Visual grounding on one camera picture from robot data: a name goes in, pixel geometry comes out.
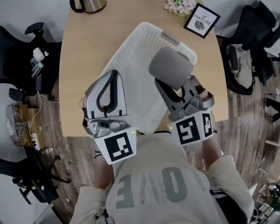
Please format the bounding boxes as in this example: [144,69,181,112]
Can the person's left hand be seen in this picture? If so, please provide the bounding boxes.
[78,96,88,128]

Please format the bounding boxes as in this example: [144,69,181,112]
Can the grey cup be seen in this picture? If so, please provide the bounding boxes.
[148,47,194,91]

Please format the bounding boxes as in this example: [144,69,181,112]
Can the white power strip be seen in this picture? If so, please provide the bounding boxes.
[30,132,42,150]

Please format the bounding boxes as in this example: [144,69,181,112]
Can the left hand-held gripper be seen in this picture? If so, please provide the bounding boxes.
[83,70,138,166]

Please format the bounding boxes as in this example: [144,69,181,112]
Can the white plastic basket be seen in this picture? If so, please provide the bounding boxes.
[100,21,198,135]

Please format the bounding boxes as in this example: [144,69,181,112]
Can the pink artificial flowers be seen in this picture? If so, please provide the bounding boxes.
[163,0,200,17]

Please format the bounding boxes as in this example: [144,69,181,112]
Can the beige cloth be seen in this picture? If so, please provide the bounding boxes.
[228,44,255,91]

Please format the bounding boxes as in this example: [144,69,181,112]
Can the black shoulder bag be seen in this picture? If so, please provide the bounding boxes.
[209,188,249,224]

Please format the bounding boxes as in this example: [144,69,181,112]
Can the person's right forearm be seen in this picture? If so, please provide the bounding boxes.
[202,138,224,172]

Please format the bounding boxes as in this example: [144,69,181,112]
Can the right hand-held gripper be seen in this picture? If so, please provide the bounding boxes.
[154,75,215,148]

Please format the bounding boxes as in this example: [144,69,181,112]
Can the person's white printed shirt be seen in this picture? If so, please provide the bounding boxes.
[70,133,255,224]

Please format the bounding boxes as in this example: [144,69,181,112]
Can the person's left forearm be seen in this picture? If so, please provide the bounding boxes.
[93,152,115,190]

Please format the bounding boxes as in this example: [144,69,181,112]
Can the wooden table with white legs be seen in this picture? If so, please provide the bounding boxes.
[58,0,229,137]

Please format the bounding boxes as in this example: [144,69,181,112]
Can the black framed leaf picture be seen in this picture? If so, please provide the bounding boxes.
[183,2,221,39]

